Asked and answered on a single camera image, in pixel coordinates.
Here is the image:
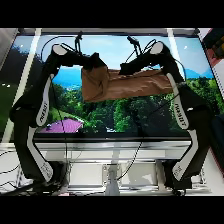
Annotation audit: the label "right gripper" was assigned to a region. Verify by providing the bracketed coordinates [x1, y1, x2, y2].
[118, 57, 143, 76]

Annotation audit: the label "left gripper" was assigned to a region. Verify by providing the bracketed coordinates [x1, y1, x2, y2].
[81, 52, 108, 72]

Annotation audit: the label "brown pants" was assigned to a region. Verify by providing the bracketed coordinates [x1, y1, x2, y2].
[80, 64, 174, 104]

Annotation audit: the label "black garment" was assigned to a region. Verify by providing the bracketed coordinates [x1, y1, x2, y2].
[209, 113, 224, 168]

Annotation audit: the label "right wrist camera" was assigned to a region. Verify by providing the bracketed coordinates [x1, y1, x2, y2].
[126, 35, 142, 58]

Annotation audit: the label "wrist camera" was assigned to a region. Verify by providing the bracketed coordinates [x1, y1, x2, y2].
[73, 30, 85, 56]
[126, 35, 142, 58]

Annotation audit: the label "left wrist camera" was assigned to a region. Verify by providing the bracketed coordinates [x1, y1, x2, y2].
[73, 30, 85, 56]

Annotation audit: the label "black cable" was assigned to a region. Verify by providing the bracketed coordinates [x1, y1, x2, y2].
[117, 94, 179, 182]
[49, 78, 70, 171]

